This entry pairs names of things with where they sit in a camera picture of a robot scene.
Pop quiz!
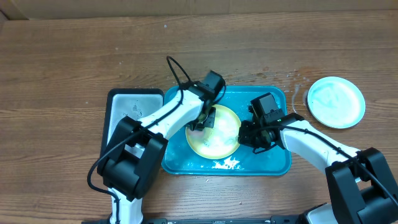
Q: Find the black tray with soapy water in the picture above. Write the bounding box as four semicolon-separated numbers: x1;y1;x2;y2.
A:
100;88;164;156

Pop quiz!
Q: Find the light blue plate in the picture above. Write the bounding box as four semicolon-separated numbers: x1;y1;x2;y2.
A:
307;77;366;129

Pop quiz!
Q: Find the teal plastic tray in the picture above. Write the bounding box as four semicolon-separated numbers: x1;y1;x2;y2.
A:
162;86;292;176

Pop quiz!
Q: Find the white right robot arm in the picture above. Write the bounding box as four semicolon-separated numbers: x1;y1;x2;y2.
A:
238;113;397;224

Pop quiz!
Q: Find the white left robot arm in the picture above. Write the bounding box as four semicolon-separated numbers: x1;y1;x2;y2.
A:
90;82;224;223

